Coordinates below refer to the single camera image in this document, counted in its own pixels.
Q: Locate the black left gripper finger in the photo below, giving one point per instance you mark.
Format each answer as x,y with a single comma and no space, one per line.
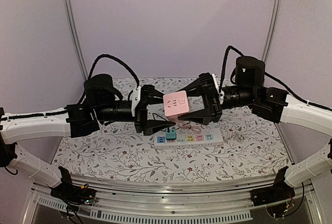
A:
154,126
153,96

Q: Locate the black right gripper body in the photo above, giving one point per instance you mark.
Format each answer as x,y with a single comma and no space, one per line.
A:
210,98

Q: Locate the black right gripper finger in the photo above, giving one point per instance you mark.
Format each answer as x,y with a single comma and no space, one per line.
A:
194,89
201,116

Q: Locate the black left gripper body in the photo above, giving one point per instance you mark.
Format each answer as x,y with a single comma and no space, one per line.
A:
140,115

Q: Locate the teal cube charger plug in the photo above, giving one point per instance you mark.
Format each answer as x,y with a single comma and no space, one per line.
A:
170,135

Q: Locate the pink cube socket adapter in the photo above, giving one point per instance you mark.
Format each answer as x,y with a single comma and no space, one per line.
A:
176,104

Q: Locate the white USB charger block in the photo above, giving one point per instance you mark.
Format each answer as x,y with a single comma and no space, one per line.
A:
183,132

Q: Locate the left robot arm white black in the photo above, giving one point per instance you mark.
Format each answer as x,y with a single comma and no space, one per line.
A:
103,104

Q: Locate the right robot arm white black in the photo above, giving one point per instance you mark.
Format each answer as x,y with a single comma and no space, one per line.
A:
272,104

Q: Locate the white colourful power strip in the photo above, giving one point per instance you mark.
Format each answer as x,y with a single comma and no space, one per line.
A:
197,137

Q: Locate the floral patterned table mat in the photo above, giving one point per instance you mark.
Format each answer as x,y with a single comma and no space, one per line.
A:
240,145

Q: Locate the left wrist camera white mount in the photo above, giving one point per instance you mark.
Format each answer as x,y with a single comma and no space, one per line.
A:
135,98

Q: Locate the aluminium front rail base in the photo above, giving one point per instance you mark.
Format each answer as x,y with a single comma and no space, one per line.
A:
213,202

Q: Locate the right aluminium frame post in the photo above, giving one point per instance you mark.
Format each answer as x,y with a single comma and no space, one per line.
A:
271,30

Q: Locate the aluminium frame post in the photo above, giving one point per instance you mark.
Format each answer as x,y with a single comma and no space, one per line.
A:
75,38
271,30

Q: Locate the left aluminium frame post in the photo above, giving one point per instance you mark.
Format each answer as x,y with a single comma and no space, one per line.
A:
75,38

